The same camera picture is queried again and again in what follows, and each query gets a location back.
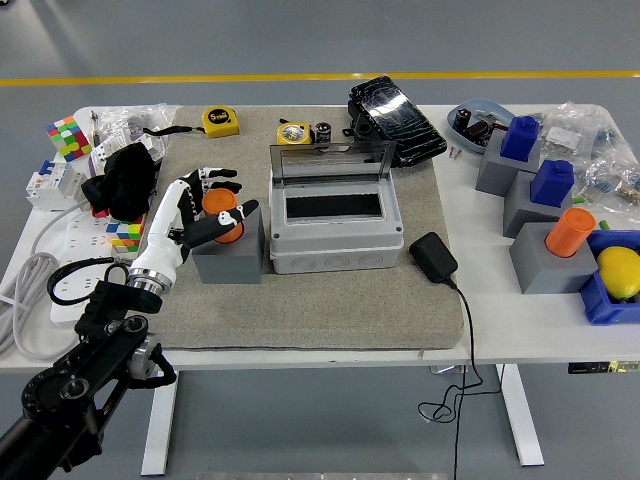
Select brown component in dish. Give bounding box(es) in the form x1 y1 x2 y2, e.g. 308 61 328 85
467 119 496 145

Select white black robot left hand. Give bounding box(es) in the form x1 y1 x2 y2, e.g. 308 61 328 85
128 167 261 281

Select pastel large puzzle cube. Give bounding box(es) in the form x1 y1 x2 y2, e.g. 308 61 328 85
45 115 94 163

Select clear plastic bag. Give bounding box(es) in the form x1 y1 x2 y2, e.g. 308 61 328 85
97 103 180 151

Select grey-brown mat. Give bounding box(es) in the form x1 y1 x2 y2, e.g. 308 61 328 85
142 104 465 351

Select bright small puzzle cube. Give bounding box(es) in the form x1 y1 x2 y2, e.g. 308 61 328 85
106 218 147 255

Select yellow lemon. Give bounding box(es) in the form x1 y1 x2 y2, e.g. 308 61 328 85
597 246 640 302

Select white power strip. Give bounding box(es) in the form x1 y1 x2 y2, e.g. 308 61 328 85
49 209 119 330

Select clear bag with white label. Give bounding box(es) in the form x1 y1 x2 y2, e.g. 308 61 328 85
539 102 626 166

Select black table control panel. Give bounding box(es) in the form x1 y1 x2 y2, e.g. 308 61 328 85
567 360 640 375

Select clear bag of resistors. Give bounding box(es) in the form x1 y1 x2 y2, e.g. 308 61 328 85
574 149 640 211

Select black power adapter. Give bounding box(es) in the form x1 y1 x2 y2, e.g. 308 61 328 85
409 231 459 285

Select yellow square tape measure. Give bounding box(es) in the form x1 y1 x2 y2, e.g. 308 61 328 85
142 106 240 140

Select white circuit breaker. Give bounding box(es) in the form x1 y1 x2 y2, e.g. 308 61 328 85
25 159 87 214

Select blue-grey dish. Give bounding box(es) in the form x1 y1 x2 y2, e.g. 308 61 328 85
447 98 516 154

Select yellow round-faced tape measure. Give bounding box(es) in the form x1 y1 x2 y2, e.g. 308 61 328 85
277 121 314 146

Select black glossy case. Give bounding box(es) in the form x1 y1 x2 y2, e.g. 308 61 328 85
344 75 448 169

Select blue plastic bin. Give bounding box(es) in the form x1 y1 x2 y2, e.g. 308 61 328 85
578 229 640 326

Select black adapter cord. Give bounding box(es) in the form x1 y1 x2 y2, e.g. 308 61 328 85
417 278 502 480

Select grey block with round hole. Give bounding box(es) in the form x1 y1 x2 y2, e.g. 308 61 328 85
191 202 266 285

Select white dotted box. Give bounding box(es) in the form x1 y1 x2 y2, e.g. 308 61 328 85
88 130 167 177

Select grey plastic junction box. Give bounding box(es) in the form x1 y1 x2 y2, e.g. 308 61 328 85
268 169 405 275

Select black cloth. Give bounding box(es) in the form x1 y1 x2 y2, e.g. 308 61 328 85
81 144 159 222

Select grey block holder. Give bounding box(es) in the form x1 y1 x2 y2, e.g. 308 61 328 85
503 171 574 239
509 222 600 295
474 130 539 197

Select orange cylinder battery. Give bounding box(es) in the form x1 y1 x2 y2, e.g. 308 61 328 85
201 188 245 245
545 207 598 259

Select blue block battery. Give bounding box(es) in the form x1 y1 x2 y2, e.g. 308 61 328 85
529 159 575 207
500 115 540 163

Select white table leg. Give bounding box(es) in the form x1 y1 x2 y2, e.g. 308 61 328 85
141 370 180 477
499 363 545 468

